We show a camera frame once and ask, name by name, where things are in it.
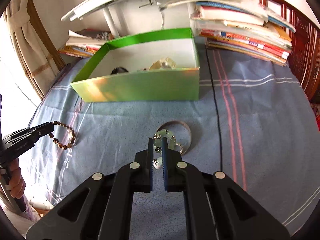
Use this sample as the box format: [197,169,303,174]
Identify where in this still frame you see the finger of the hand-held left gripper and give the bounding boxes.
[2,122,54,140]
[15,128,54,143]

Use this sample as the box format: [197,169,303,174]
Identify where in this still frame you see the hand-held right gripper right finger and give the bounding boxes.
[161,137,291,240]

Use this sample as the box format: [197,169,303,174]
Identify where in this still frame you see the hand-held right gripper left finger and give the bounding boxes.
[26,137,153,240]

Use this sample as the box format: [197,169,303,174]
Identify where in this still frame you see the brown bead bracelet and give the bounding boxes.
[51,121,77,151]

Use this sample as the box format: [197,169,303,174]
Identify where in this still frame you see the green jade bead bracelet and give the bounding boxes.
[152,128,187,170]

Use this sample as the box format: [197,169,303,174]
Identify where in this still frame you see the silver bangle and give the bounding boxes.
[156,121,193,155]

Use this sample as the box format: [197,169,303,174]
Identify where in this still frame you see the green cardboard box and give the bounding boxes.
[70,27,200,103]

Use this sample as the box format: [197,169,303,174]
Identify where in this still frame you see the white wristwatch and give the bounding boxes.
[149,57,177,70]

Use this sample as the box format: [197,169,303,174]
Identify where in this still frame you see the person's left hand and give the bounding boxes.
[5,160,26,200]

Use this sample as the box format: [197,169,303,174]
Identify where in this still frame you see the beige curtain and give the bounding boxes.
[0,0,67,100]

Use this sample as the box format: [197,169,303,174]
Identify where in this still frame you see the small stack of books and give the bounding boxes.
[58,29,114,58]

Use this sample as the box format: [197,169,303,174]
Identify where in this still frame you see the white desk shelf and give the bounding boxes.
[61,0,218,39]

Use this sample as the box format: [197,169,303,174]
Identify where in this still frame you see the tall stack of books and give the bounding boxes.
[160,0,297,67]

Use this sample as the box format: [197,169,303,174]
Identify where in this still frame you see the red wooden bench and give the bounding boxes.
[259,0,320,130]

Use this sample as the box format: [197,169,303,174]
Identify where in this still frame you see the black cable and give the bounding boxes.
[205,47,224,173]

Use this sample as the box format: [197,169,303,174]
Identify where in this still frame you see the white cable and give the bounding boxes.
[160,5,167,30]

